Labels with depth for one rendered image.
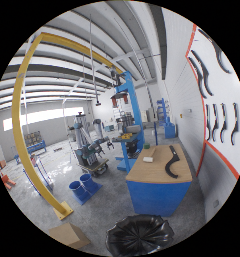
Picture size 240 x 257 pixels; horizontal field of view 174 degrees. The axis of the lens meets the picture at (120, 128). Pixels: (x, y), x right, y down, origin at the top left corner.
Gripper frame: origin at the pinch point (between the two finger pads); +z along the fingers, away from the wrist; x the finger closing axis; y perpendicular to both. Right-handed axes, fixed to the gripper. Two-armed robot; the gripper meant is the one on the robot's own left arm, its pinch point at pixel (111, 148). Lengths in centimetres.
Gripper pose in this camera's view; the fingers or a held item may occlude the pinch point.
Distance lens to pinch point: 198.6
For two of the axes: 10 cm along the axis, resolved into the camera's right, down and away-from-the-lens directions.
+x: 6.3, -1.2, 7.7
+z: 4.3, 8.8, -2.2
